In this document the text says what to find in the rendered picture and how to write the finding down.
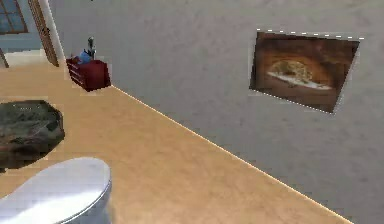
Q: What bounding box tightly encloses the brown framed wall picture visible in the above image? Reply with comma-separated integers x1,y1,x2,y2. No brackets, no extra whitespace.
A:
249,29,362,115

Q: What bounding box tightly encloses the dark slim bottle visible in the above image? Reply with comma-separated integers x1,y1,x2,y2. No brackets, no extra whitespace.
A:
87,36,97,60

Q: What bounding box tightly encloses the red chest of drawers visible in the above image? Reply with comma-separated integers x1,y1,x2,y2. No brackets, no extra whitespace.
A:
65,57,112,93

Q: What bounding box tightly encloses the blue object on chest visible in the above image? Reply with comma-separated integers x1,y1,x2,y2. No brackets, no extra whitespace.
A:
77,50,93,65

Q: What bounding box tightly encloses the brown framed window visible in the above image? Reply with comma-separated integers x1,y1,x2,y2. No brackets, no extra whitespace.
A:
0,0,29,36

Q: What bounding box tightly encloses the dark grey round cushion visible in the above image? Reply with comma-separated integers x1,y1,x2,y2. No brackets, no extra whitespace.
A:
0,99,66,170

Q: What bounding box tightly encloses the white toilet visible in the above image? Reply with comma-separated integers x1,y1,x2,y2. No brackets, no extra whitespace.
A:
0,157,113,224

